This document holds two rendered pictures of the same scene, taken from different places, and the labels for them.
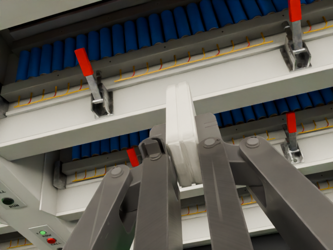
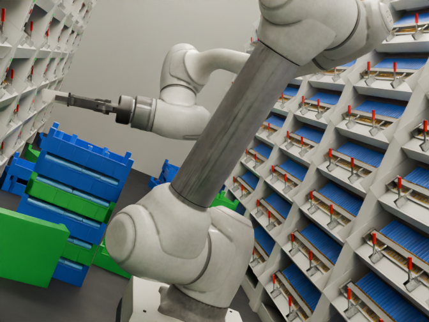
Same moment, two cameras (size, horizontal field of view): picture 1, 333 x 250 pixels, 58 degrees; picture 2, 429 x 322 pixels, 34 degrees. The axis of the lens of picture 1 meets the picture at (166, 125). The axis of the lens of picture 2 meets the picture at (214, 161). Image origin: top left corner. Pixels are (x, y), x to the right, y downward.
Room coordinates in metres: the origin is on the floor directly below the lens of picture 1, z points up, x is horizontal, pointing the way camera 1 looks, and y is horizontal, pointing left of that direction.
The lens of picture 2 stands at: (0.37, 1.86, 0.77)
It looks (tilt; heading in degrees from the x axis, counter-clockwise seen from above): 4 degrees down; 249
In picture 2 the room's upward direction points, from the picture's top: 23 degrees clockwise
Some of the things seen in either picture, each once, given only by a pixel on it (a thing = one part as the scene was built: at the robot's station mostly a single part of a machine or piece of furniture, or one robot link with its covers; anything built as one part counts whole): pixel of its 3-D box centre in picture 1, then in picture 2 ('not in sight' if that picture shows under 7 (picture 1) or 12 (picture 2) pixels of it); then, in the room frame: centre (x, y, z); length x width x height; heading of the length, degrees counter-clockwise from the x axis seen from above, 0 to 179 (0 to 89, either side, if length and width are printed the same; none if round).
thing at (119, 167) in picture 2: not in sight; (89, 151); (-0.12, -0.57, 0.44); 0.30 x 0.20 x 0.08; 171
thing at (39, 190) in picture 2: not in sight; (71, 192); (-0.12, -0.57, 0.28); 0.30 x 0.20 x 0.08; 171
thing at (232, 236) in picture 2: not in sight; (215, 252); (-0.32, 0.32, 0.44); 0.18 x 0.16 x 0.22; 23
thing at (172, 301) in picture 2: not in sight; (196, 300); (-0.34, 0.29, 0.30); 0.22 x 0.18 x 0.06; 75
